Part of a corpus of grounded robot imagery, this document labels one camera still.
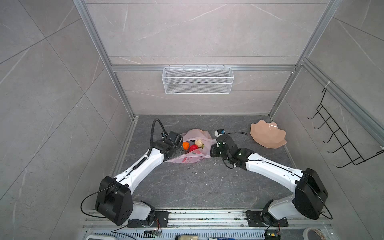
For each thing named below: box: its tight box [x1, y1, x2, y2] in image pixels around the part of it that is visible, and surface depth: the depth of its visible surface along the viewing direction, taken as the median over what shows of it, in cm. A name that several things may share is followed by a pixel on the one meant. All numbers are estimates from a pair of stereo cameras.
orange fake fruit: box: [182, 141, 190, 150], surface depth 97 cm
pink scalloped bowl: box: [250, 120, 287, 149], surface depth 109 cm
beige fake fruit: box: [194, 139, 205, 149], surface depth 100 cm
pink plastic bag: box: [165, 128, 218, 164], surface depth 89 cm
